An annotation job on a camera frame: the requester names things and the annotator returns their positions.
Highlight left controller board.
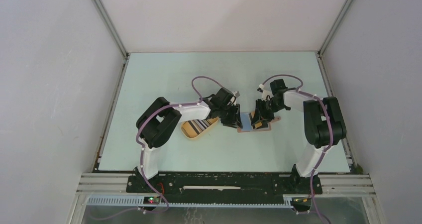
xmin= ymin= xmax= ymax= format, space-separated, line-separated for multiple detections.
xmin=143 ymin=196 xmax=161 ymax=205

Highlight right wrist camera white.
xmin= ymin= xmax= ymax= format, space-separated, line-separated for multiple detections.
xmin=257 ymin=84 xmax=273 ymax=101

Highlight striped cards in tray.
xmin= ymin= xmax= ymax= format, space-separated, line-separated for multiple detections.
xmin=188 ymin=119 xmax=212 ymax=133

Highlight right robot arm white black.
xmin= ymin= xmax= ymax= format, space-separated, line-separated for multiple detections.
xmin=251 ymin=79 xmax=347 ymax=193

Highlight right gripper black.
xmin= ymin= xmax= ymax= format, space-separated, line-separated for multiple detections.
xmin=251 ymin=98 xmax=286 ymax=125

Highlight controller board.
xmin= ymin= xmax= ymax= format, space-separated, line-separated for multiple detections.
xmin=143 ymin=196 xmax=161 ymax=205
xmin=292 ymin=198 xmax=312 ymax=207

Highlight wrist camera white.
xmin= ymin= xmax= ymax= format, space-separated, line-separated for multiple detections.
xmin=257 ymin=84 xmax=273 ymax=101
xmin=229 ymin=91 xmax=240 ymax=105

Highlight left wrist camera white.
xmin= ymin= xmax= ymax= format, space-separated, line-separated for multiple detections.
xmin=229 ymin=91 xmax=240 ymax=105

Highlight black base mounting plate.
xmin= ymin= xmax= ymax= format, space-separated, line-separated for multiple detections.
xmin=126 ymin=171 xmax=322 ymax=205

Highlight right controller board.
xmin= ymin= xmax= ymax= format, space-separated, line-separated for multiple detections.
xmin=292 ymin=198 xmax=312 ymax=207

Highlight brown leather card holder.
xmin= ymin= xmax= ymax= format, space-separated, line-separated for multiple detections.
xmin=237 ymin=112 xmax=281 ymax=133

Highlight gold credit card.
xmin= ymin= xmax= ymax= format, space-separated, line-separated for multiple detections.
xmin=249 ymin=112 xmax=270 ymax=130

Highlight oval wooden tray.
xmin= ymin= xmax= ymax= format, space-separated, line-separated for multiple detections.
xmin=181 ymin=118 xmax=219 ymax=140

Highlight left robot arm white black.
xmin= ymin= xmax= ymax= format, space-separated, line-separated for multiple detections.
xmin=135 ymin=88 xmax=242 ymax=193

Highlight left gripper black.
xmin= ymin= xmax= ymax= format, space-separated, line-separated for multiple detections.
xmin=217 ymin=103 xmax=242 ymax=129

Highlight white cable duct strip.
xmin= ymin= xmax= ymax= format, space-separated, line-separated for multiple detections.
xmin=86 ymin=195 xmax=293 ymax=208

